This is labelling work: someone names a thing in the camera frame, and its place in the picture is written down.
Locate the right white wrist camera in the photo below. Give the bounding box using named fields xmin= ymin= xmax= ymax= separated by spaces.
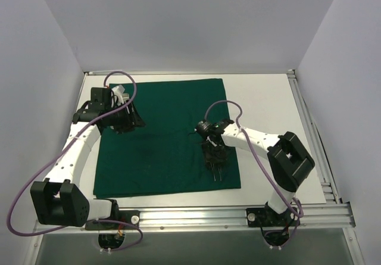
xmin=207 ymin=137 xmax=218 ymax=147

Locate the purple cable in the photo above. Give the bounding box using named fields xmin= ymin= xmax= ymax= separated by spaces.
xmin=6 ymin=71 xmax=143 ymax=252
xmin=205 ymin=100 xmax=304 ymax=250

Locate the green surgical cloth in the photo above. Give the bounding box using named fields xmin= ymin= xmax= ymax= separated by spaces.
xmin=93 ymin=79 xmax=241 ymax=198

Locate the back aluminium rail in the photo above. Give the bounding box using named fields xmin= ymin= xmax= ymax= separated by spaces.
xmin=83 ymin=70 xmax=295 ymax=76

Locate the front aluminium rail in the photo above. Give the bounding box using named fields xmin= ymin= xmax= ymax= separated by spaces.
xmin=32 ymin=202 xmax=357 ymax=235

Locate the right aluminium rail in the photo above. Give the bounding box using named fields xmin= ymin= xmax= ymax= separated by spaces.
xmin=286 ymin=70 xmax=342 ymax=204

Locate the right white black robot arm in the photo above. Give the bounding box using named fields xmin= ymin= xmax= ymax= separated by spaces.
xmin=195 ymin=119 xmax=315 ymax=225

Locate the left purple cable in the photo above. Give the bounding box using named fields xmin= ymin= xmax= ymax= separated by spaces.
xmin=6 ymin=71 xmax=143 ymax=252

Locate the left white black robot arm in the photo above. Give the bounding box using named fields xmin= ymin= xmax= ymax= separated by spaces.
xmin=30 ymin=85 xmax=145 ymax=229

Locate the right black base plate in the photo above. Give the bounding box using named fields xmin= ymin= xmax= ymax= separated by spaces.
xmin=246 ymin=206 xmax=298 ymax=227

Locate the aluminium rail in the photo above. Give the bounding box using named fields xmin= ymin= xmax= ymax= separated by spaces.
xmin=32 ymin=202 xmax=357 ymax=235
xmin=286 ymin=70 xmax=342 ymax=204
xmin=83 ymin=70 xmax=295 ymax=76

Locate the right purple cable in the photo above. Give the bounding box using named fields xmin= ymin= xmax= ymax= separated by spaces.
xmin=205 ymin=100 xmax=304 ymax=250

